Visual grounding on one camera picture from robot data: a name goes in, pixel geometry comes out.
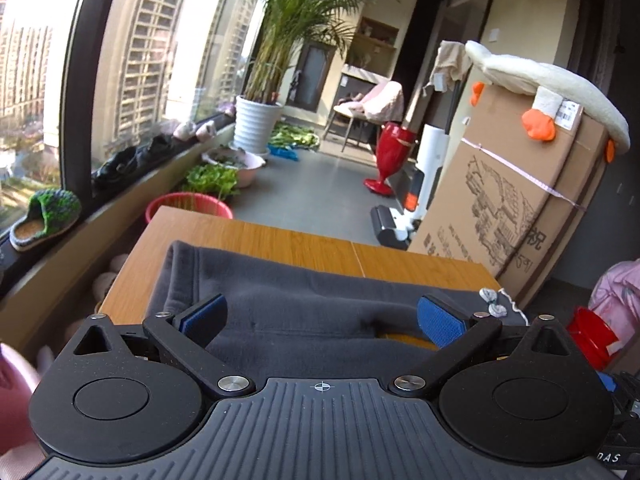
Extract red bucket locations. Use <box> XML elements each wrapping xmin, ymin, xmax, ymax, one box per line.
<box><xmin>567</xmin><ymin>306</ymin><xmax>622</xmax><ymax>369</ymax></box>

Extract pink bag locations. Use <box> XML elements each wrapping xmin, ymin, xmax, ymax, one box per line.
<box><xmin>587</xmin><ymin>259</ymin><xmax>640</xmax><ymax>357</ymax></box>

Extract black boots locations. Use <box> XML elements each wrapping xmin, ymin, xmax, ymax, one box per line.
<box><xmin>92</xmin><ymin>135</ymin><xmax>177</xmax><ymax>192</ymax></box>

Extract palm plant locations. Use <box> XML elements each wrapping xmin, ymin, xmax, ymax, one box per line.
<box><xmin>239</xmin><ymin>0</ymin><xmax>401</xmax><ymax>107</ymax></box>

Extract large cardboard box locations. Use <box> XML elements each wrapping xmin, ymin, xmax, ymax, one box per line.
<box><xmin>407</xmin><ymin>80</ymin><xmax>613</xmax><ymax>312</ymax></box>

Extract white floor washer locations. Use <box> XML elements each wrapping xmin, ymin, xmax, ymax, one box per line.
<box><xmin>370</xmin><ymin>74</ymin><xmax>460</xmax><ymax>246</ymax></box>

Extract dark grey sweatpants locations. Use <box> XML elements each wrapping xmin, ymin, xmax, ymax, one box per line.
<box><xmin>159</xmin><ymin>241</ymin><xmax>528</xmax><ymax>363</ymax></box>

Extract white appliance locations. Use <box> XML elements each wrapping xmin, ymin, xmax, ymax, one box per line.
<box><xmin>336</xmin><ymin>66</ymin><xmax>392</xmax><ymax>107</ymax></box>

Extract green leafy vegetables bunch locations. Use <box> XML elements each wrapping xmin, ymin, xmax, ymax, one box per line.
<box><xmin>182</xmin><ymin>164</ymin><xmax>241</xmax><ymax>202</ymax></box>

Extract green knitted slipper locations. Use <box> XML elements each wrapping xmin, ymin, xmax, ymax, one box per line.
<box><xmin>9</xmin><ymin>187</ymin><xmax>82</xmax><ymax>252</ymax></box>

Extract pink blanket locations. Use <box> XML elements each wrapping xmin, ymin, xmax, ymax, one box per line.
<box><xmin>345</xmin><ymin>80</ymin><xmax>405</xmax><ymax>124</ymax></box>

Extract wooden chair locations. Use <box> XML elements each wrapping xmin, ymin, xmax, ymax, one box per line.
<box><xmin>322</xmin><ymin>102</ymin><xmax>382</xmax><ymax>154</ymax></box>

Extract dark framed door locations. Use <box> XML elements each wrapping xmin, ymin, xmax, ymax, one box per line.
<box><xmin>292</xmin><ymin>41</ymin><xmax>337</xmax><ymax>114</ymax></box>

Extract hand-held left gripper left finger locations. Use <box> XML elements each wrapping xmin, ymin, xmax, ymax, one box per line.
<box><xmin>74</xmin><ymin>294</ymin><xmax>257</xmax><ymax>402</ymax></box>

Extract red basin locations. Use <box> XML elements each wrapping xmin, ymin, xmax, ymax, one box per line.
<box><xmin>145</xmin><ymin>192</ymin><xmax>234</xmax><ymax>226</ymax></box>

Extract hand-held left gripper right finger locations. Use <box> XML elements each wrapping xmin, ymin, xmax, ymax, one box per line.
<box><xmin>389</xmin><ymin>294</ymin><xmax>581</xmax><ymax>402</ymax></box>

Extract white ribbed plant pot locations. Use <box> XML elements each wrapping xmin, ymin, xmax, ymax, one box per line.
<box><xmin>233</xmin><ymin>95</ymin><xmax>285</xmax><ymax>156</ymax></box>

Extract pink basin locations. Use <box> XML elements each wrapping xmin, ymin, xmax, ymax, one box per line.
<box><xmin>201</xmin><ymin>146</ymin><xmax>267</xmax><ymax>189</ymax></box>

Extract person's pink clothing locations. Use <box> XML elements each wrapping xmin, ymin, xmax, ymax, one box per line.
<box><xmin>0</xmin><ymin>342</ymin><xmax>57</xmax><ymax>480</ymax></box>

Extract green vegetables pile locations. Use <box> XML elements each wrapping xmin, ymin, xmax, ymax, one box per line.
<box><xmin>270</xmin><ymin>122</ymin><xmax>321</xmax><ymax>151</ymax></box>

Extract beige cloth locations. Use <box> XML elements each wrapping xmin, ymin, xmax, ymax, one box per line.
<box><xmin>430</xmin><ymin>41</ymin><xmax>473</xmax><ymax>92</ymax></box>

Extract white plush goose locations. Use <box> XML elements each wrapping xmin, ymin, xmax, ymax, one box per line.
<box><xmin>465</xmin><ymin>40</ymin><xmax>631</xmax><ymax>163</ymax></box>

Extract blue plastic bag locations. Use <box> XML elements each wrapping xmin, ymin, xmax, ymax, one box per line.
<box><xmin>267</xmin><ymin>143</ymin><xmax>301</xmax><ymax>162</ymax></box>

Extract pale pink plush item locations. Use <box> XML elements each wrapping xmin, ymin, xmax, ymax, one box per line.
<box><xmin>92</xmin><ymin>254</ymin><xmax>132</xmax><ymax>307</ymax></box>

